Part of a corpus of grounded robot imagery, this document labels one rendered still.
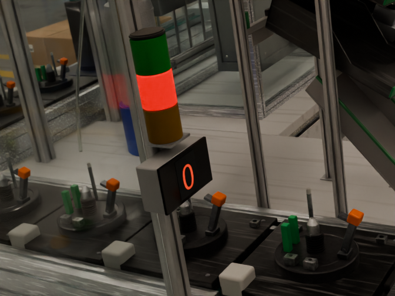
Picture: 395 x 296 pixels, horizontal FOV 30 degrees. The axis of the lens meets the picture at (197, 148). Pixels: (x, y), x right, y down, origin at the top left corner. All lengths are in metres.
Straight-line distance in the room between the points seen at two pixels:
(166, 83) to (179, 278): 0.32
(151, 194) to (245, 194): 0.77
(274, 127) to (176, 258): 1.09
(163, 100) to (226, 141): 1.11
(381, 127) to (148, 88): 0.60
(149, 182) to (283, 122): 1.22
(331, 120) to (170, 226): 0.41
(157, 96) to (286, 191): 0.81
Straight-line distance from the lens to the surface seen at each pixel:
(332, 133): 1.37
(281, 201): 1.72
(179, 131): 1.03
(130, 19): 1.01
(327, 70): 1.32
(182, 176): 1.04
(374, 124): 1.45
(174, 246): 1.13
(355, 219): 1.18
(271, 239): 1.34
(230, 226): 1.40
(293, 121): 2.20
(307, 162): 1.91
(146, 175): 1.02
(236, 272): 1.22
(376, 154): 1.37
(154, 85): 1.00
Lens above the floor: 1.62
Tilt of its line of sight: 21 degrees down
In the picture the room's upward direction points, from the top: 9 degrees counter-clockwise
